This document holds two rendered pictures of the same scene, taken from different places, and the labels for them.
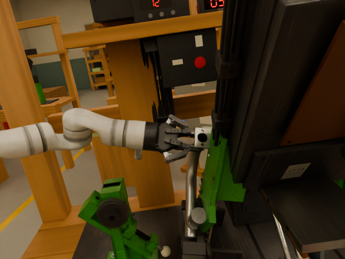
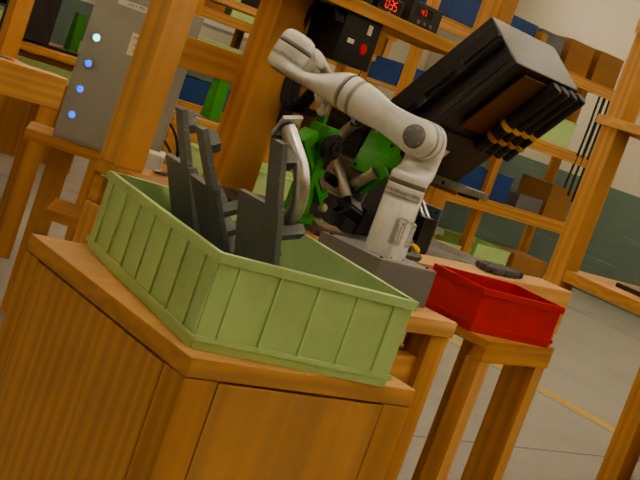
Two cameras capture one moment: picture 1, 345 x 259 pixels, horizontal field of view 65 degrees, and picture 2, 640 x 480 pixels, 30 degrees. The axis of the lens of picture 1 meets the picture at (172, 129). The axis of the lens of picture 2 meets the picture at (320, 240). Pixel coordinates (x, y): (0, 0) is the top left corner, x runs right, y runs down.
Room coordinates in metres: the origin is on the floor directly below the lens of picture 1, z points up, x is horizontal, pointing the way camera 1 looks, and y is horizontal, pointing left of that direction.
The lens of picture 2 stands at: (-1.62, 2.61, 1.27)
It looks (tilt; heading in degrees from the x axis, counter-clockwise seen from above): 7 degrees down; 311
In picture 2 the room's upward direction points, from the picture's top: 19 degrees clockwise
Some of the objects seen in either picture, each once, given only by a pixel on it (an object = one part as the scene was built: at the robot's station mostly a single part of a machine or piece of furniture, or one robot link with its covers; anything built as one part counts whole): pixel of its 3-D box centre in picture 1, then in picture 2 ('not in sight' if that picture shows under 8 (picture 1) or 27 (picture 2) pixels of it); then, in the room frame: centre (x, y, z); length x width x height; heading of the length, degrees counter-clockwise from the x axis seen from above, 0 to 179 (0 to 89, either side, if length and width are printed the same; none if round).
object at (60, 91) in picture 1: (48, 96); not in sight; (9.14, 3.97, 0.22); 1.20 x 0.81 x 0.44; 173
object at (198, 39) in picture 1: (187, 57); (344, 37); (0.86, -0.08, 1.42); 0.17 x 0.12 x 0.15; 90
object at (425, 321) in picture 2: not in sight; (365, 299); (0.08, 0.40, 0.83); 0.32 x 0.32 x 0.04; 87
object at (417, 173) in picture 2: not in sight; (417, 156); (0.09, 0.39, 1.19); 0.09 x 0.09 x 0.17; 13
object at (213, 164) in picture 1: (225, 168); (388, 144); (0.59, -0.11, 1.17); 0.13 x 0.12 x 0.20; 90
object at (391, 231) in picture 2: not in sight; (393, 220); (0.08, 0.40, 1.03); 0.09 x 0.09 x 0.17; 0
